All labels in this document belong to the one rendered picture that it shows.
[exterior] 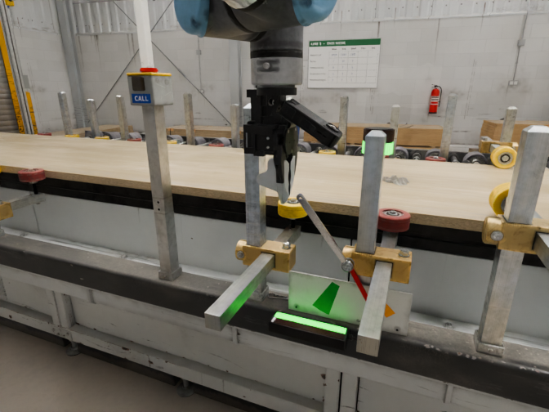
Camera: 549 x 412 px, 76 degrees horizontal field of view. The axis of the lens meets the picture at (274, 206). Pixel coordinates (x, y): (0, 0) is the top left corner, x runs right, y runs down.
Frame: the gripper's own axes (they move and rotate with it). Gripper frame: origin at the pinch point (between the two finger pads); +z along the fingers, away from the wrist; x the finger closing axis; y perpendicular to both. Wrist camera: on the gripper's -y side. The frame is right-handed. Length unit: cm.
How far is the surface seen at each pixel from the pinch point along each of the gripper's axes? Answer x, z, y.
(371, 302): 9.7, 12.9, -18.0
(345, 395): -28, 72, -10
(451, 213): -29.4, 9.0, -31.8
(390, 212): -22.4, 8.0, -18.2
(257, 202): -6.3, 3.9, 9.0
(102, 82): -649, -35, 721
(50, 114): -550, 38, 797
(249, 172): -6.3, -2.7, 10.8
